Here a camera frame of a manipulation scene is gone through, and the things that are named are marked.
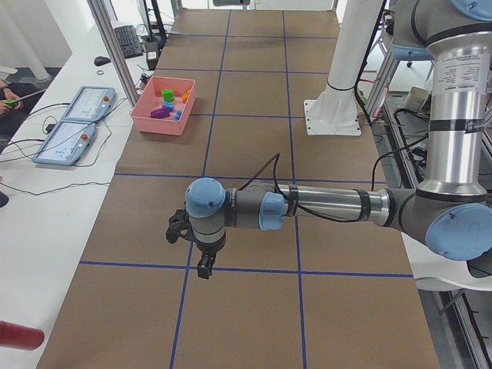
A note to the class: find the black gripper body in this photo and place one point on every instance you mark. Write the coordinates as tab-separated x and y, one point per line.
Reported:
207	250

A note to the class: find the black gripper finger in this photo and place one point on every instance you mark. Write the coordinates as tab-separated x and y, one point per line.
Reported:
202	266
209	264

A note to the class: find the purple toy block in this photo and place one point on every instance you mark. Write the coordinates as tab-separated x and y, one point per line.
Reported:
160	113

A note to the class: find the large blue toy block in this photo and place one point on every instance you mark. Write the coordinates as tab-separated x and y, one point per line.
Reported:
168	105

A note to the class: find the orange toy block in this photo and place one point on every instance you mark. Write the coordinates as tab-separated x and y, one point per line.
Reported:
185	96

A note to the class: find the green toy block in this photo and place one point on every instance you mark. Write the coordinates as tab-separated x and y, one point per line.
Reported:
167	95

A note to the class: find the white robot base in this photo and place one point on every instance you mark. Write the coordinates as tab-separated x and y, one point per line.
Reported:
433	272

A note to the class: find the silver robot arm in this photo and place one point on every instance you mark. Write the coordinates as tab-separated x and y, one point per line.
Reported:
446	212

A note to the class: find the pink plastic box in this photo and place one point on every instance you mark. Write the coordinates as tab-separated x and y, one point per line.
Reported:
151	99

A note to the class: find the black box with label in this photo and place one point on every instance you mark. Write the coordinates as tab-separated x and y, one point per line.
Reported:
152	54

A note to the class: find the seated person hand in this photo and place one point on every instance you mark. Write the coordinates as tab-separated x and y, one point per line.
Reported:
4	109

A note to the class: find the brown paper table cover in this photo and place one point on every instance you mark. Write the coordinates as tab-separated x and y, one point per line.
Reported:
315	294

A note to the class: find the near teach pendant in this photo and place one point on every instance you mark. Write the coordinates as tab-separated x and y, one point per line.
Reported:
66	143

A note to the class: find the teach pendant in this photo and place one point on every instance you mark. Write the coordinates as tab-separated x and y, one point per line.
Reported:
66	143
91	103

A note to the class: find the far teach pendant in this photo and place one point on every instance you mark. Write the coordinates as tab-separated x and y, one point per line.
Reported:
91	103

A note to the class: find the red cylinder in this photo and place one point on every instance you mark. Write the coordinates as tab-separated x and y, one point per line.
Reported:
20	337

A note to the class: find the black computer mouse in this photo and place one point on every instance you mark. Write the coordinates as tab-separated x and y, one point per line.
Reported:
100	61

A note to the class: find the black keyboard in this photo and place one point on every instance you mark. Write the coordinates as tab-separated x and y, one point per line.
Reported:
128	41

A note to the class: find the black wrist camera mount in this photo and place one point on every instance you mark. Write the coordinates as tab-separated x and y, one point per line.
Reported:
179	226

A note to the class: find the green handled tool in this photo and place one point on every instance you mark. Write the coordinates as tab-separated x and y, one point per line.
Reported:
13	102

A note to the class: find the aluminium frame post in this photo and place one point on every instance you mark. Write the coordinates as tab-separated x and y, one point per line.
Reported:
103	22

